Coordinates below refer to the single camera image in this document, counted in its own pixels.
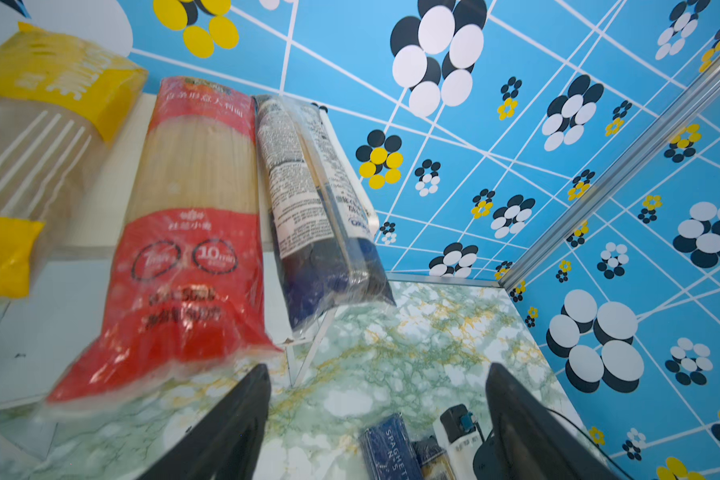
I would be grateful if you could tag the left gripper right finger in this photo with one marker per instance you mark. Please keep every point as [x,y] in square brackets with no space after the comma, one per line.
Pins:
[531,443]

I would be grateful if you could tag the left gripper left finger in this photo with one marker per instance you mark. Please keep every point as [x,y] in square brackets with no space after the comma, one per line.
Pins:
[226,443]

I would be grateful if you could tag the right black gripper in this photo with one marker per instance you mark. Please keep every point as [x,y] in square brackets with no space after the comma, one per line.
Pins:
[486,464]

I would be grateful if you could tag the dark blue spaghetti bag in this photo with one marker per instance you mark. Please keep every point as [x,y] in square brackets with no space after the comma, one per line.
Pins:
[388,452]

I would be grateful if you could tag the red spaghetti bag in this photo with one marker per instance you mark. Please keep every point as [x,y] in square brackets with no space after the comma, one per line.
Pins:
[186,290]

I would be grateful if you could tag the clear noodle bag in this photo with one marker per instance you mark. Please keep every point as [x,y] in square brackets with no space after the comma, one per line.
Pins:
[432,459]
[323,239]

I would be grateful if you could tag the yellow spaghetti bag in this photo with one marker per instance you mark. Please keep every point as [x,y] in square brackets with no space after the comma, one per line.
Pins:
[63,103]

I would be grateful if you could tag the white two-tier metal shelf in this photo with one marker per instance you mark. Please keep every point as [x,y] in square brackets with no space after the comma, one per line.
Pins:
[43,333]

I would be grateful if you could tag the right aluminium corner post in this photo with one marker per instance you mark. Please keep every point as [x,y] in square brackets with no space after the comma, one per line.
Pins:
[702,92]

